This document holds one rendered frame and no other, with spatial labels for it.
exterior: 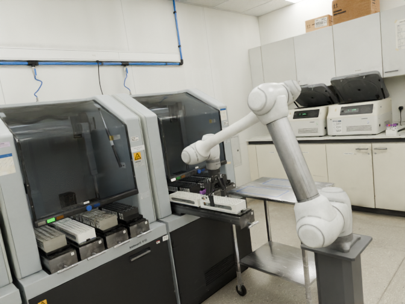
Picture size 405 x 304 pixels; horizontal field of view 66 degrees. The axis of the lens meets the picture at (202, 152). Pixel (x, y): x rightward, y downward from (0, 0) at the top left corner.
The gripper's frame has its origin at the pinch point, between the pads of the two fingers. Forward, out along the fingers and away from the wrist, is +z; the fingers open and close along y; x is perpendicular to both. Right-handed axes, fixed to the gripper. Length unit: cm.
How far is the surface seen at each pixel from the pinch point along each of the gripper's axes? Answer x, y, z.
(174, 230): 29.7, -14.6, 19.9
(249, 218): -21.7, 1.6, 9.2
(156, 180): 38.0, -16.8, -14.3
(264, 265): -4, 33, 58
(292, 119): 73, 231, -28
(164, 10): 149, 107, -171
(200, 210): 9.9, -6.9, 6.1
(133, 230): 29, -45, 8
